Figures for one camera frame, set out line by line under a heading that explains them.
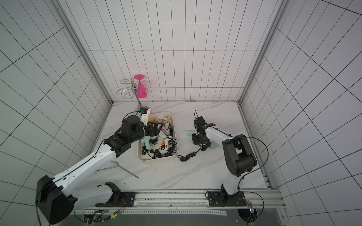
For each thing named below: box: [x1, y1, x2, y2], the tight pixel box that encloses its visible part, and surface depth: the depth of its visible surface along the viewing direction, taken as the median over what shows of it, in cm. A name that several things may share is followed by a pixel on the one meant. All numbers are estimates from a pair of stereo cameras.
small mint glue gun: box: [182, 129, 195, 137], surface depth 97 cm
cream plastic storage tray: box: [137, 111, 179, 162], surface depth 91 cm
